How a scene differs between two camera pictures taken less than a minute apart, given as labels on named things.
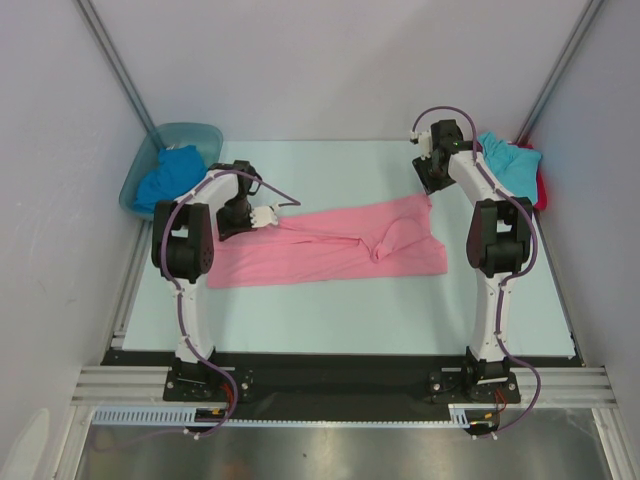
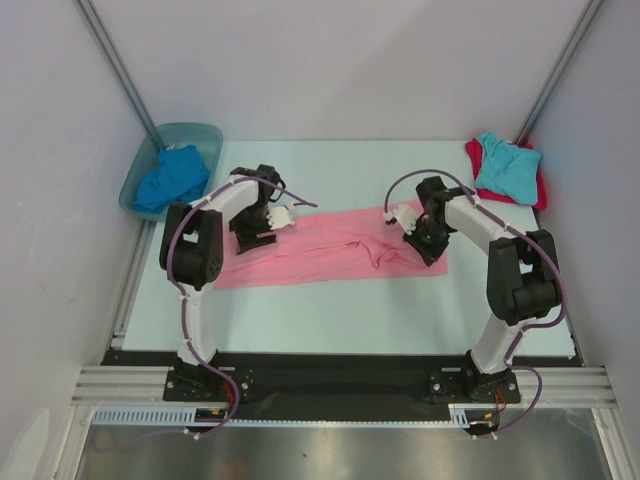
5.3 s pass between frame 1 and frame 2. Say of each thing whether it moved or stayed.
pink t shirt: stayed
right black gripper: moved
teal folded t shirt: stayed
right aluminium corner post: stayed
